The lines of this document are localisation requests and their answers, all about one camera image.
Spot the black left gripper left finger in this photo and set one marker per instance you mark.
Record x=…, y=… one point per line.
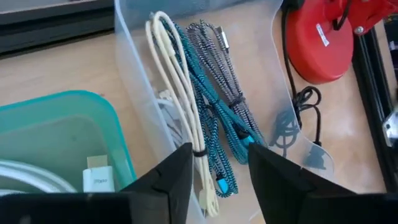
x=174, y=186

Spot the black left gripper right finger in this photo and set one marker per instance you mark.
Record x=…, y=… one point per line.
x=280, y=189

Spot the green translucent plastic bin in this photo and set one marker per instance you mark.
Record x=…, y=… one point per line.
x=62, y=130

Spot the clear plastic bin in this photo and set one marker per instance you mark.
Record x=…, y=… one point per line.
x=264, y=62

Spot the red desk lamp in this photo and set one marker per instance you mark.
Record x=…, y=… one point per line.
x=314, y=46

